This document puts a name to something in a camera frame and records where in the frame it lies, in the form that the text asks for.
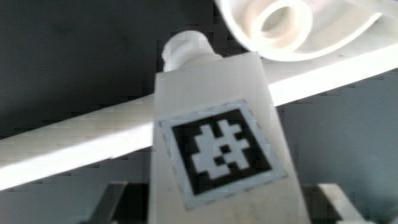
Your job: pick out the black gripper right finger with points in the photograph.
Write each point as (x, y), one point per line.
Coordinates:
(329, 206)

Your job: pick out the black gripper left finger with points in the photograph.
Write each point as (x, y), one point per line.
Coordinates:
(123, 204)

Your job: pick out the white stool leg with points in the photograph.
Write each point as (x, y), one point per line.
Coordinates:
(223, 175)

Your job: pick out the white round stool seat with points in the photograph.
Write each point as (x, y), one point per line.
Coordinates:
(296, 29)

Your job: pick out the white front barrier rail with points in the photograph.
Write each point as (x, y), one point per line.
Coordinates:
(111, 132)

